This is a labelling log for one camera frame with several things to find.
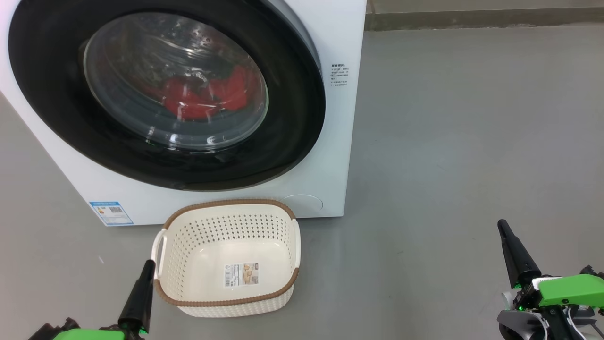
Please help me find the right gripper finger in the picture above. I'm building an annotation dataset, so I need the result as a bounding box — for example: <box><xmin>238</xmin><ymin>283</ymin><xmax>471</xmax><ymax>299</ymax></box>
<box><xmin>497</xmin><ymin>219</ymin><xmax>542</xmax><ymax>289</ymax></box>

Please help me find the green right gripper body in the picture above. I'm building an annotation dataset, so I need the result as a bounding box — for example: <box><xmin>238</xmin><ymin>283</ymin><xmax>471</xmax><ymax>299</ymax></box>
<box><xmin>512</xmin><ymin>265</ymin><xmax>604</xmax><ymax>315</ymax></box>

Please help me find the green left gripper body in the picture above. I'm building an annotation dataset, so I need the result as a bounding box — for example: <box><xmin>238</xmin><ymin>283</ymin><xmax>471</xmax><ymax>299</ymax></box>
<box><xmin>28</xmin><ymin>317</ymin><xmax>144</xmax><ymax>340</ymax></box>

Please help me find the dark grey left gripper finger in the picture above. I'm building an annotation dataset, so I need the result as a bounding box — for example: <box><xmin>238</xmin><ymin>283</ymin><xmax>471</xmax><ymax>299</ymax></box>
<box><xmin>117</xmin><ymin>259</ymin><xmax>156</xmax><ymax>333</ymax></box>

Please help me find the red cloth garment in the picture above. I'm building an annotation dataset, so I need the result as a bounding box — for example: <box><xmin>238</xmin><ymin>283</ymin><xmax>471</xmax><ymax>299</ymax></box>
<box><xmin>142</xmin><ymin>64</ymin><xmax>260</xmax><ymax>121</ymax></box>

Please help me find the round dark glass washer door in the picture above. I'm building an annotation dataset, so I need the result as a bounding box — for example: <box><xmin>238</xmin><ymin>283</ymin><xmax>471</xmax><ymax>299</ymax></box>
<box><xmin>8</xmin><ymin>0</ymin><xmax>326</xmax><ymax>192</ymax></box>

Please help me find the cream laundry basket brown rim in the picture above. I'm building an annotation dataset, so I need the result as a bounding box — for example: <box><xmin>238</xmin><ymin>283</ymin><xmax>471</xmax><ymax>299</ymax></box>
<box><xmin>151</xmin><ymin>198</ymin><xmax>302</xmax><ymax>318</ymax></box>

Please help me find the printed energy label sticker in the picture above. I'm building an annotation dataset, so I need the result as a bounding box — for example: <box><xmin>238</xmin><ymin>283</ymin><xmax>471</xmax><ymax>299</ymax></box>
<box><xmin>224</xmin><ymin>263</ymin><xmax>260</xmax><ymax>287</ymax></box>

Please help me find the white front-load washing machine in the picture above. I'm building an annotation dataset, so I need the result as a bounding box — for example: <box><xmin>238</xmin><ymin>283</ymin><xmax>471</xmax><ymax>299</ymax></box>
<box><xmin>0</xmin><ymin>0</ymin><xmax>368</xmax><ymax>227</ymax></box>

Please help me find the blue energy label sticker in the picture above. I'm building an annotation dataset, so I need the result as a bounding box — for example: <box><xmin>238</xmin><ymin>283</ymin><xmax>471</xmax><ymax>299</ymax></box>
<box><xmin>89</xmin><ymin>202</ymin><xmax>134</xmax><ymax>227</ymax></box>

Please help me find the round white filter cover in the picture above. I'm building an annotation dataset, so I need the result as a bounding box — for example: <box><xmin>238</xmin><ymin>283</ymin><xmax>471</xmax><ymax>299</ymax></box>
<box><xmin>283</xmin><ymin>194</ymin><xmax>324</xmax><ymax>218</ymax></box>

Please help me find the printed instruction text label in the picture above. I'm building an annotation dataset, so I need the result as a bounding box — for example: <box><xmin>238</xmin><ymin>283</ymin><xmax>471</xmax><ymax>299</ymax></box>
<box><xmin>330</xmin><ymin>63</ymin><xmax>350</xmax><ymax>88</ymax></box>

